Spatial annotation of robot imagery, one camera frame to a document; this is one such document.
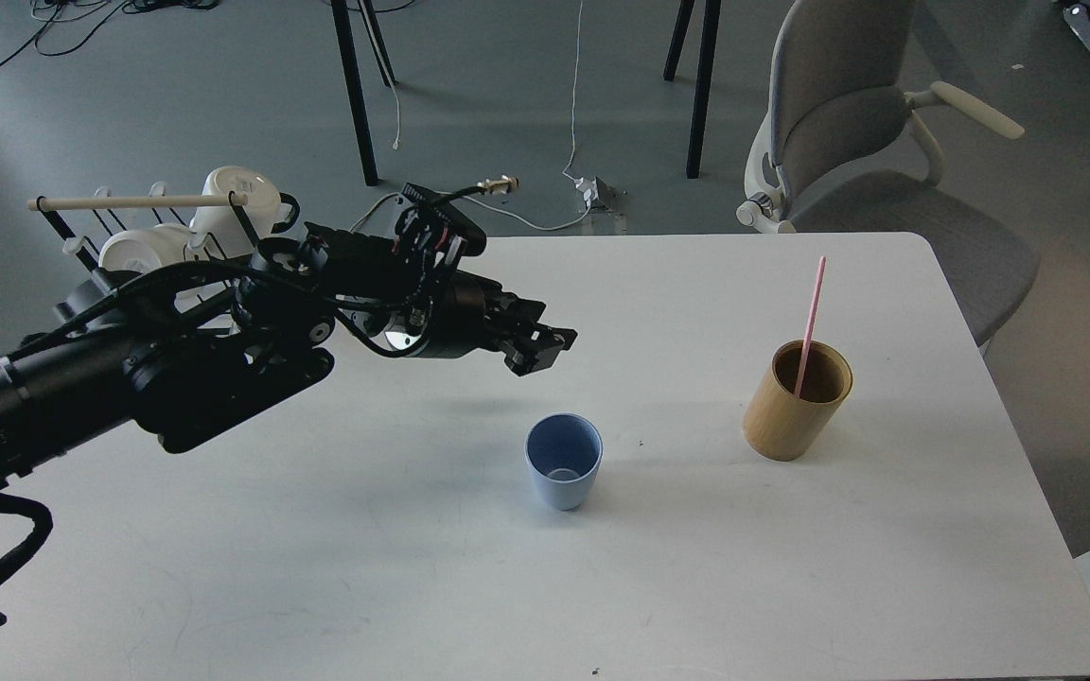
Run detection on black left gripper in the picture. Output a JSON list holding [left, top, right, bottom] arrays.
[[356, 271, 578, 376]]

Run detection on blue plastic cup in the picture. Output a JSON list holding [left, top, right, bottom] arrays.
[[526, 413, 603, 512]]

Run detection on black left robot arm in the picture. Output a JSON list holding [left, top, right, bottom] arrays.
[[0, 178, 578, 627]]

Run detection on white power plug adapter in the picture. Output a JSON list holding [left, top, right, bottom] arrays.
[[574, 177, 623, 212]]

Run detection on bamboo cylinder holder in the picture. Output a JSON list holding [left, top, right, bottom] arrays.
[[743, 340, 853, 462]]

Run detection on white mug upper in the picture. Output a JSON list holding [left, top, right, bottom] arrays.
[[190, 166, 300, 259]]

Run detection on white mug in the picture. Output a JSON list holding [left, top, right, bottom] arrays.
[[190, 166, 300, 259], [98, 223, 209, 273]]

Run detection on black table leg left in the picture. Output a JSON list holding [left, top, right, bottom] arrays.
[[327, 1, 396, 189]]

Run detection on black table leg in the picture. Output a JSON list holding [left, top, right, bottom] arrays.
[[662, 1, 723, 180], [327, 1, 396, 189]]

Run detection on grey office chair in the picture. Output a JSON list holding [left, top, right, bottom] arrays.
[[736, 1, 1041, 346]]

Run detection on black table leg right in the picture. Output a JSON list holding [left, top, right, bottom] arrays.
[[662, 1, 723, 180]]

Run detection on white mug lower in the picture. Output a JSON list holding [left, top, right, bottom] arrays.
[[98, 223, 209, 273]]

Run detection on white floor cable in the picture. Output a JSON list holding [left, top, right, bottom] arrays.
[[346, 0, 593, 238]]

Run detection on black wire mug rack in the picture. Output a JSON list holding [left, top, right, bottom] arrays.
[[27, 191, 259, 269]]

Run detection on black floor cables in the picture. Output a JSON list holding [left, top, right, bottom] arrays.
[[0, 0, 225, 114]]

